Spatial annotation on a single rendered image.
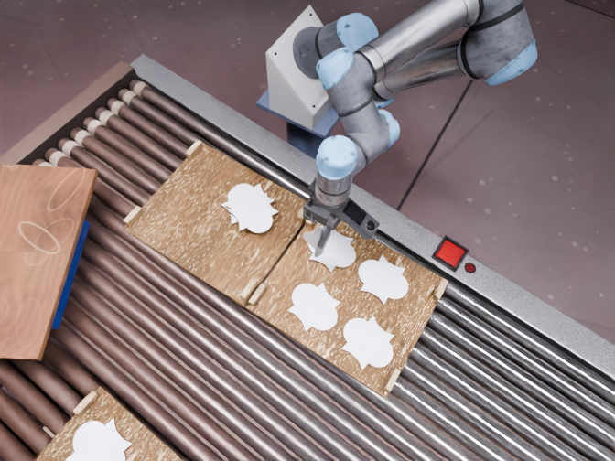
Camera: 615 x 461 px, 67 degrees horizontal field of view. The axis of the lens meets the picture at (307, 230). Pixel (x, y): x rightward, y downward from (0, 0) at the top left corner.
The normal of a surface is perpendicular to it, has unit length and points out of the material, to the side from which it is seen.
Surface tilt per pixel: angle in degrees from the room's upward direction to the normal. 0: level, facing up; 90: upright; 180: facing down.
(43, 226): 0
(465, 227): 0
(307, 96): 46
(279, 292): 0
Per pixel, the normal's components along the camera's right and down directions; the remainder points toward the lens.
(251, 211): 0.02, -0.44
